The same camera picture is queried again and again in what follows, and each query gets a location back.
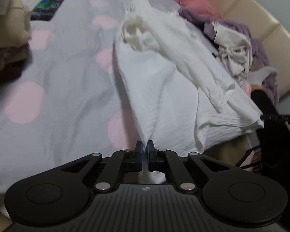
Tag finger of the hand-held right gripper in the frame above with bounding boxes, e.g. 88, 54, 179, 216
261, 115, 290, 124

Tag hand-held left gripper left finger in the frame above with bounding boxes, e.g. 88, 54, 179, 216
60, 141, 143, 194

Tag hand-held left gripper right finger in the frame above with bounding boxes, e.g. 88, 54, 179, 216
147, 140, 230, 193

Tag white muslin garment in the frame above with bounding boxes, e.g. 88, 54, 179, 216
113, 0, 265, 184

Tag crumpled cream garment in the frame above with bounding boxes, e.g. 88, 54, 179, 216
217, 45, 253, 83

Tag purple fleece robe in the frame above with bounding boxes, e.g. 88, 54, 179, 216
179, 7, 281, 107

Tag beige padded headboard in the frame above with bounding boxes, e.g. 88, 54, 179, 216
179, 0, 290, 99

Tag bed with pink dotted sheet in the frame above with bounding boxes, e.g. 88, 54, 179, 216
0, 0, 257, 199

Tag pink pillow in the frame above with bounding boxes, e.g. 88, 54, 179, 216
152, 0, 224, 21

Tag dark brown garment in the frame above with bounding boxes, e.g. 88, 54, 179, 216
0, 46, 29, 83

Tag black smartphone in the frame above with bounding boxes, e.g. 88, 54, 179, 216
30, 0, 64, 21

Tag beige garment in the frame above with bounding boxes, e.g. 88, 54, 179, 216
0, 0, 32, 51

